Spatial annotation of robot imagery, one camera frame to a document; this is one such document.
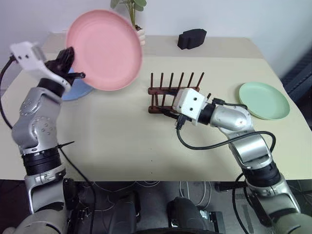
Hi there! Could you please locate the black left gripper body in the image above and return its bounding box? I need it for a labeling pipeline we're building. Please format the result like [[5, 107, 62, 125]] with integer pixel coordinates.
[[45, 58, 74, 79]]

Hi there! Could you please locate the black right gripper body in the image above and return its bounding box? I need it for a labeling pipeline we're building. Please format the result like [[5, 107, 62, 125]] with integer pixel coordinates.
[[166, 107, 186, 123]]

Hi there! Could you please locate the pink plate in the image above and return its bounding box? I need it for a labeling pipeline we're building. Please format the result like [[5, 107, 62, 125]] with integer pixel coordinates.
[[66, 9, 143, 92]]

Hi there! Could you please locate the wooden dish rack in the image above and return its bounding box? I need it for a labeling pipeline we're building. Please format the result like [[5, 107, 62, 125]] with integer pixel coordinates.
[[147, 71, 205, 115]]

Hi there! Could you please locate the blue plate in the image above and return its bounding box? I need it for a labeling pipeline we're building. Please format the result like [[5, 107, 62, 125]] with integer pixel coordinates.
[[60, 67, 94, 102]]

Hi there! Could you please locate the white ribbed plant pot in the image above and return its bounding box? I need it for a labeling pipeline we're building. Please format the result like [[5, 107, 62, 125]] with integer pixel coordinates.
[[133, 24, 147, 47]]

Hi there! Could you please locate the black foam block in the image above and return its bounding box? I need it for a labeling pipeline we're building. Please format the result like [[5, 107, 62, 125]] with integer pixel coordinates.
[[177, 28, 207, 51]]

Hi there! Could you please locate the green potted plant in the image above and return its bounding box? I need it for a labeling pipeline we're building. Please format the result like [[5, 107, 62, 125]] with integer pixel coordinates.
[[110, 0, 148, 30]]

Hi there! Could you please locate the green plate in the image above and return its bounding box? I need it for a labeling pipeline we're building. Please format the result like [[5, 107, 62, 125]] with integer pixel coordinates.
[[238, 82, 291, 121]]

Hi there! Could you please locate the dark rounded shape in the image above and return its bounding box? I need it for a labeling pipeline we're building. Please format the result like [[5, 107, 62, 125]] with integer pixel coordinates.
[[104, 189, 142, 231], [167, 196, 203, 230]]

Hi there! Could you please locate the dark striped object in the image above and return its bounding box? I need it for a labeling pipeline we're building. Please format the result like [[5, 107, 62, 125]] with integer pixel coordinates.
[[280, 47, 312, 98]]

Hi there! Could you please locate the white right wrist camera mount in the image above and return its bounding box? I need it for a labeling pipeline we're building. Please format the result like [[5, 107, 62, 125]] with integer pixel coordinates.
[[171, 88, 208, 127]]

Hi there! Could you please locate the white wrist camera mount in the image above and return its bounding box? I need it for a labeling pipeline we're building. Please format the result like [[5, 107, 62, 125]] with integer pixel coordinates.
[[9, 41, 71, 90], [171, 88, 208, 127]]

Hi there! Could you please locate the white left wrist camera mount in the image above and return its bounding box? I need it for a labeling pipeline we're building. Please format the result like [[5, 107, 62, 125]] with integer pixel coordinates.
[[9, 41, 71, 90]]

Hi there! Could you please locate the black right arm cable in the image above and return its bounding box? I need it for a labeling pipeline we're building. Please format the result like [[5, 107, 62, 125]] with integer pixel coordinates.
[[175, 97, 277, 232]]

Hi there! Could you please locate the black cable tie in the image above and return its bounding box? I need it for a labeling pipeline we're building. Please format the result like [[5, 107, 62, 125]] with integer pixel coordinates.
[[55, 140, 75, 148]]

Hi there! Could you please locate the white floor cable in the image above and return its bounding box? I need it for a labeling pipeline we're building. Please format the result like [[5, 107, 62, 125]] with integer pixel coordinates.
[[179, 180, 213, 207]]

